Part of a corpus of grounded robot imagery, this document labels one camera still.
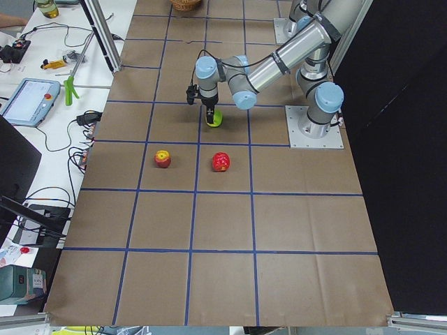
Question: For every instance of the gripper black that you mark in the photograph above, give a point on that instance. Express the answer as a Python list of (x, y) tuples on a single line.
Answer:
[(209, 102)]

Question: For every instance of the green apple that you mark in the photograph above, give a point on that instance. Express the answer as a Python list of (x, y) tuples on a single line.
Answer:
[(218, 117)]

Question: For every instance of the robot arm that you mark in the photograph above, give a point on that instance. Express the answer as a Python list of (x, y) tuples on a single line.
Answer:
[(246, 80), (298, 18)]

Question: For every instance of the person forearm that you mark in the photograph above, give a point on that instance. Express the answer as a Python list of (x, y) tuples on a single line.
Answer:
[(12, 21)]

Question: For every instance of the wicker basket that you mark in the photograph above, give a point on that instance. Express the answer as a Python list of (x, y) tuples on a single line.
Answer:
[(185, 5)]

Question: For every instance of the red yellow apple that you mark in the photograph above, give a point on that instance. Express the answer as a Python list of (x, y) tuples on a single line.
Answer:
[(162, 159)]

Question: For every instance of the brown paper table cover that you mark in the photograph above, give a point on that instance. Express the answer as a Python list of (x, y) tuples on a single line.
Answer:
[(181, 223)]

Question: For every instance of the black power adapter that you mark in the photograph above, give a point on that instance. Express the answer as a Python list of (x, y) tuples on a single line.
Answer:
[(89, 117)]

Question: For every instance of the reacher grabber tool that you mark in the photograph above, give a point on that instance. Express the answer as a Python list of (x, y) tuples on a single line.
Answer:
[(72, 60)]

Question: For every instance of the teach pendant tablet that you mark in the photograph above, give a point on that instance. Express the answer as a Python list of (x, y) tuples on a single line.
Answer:
[(31, 102)]

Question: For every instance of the yellow liquid bottle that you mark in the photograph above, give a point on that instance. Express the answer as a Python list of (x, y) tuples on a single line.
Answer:
[(48, 8)]

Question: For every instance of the black monitor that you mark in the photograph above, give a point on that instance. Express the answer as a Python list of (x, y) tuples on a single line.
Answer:
[(42, 226)]

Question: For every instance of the teal box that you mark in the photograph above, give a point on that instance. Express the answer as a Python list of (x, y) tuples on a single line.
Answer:
[(21, 285)]

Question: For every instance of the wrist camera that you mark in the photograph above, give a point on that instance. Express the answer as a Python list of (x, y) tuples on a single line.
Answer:
[(191, 93)]

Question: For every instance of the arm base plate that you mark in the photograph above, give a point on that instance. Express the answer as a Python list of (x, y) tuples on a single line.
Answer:
[(304, 134), (284, 29)]

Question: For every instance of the aluminium frame post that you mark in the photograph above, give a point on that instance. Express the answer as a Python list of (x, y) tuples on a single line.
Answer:
[(96, 19)]

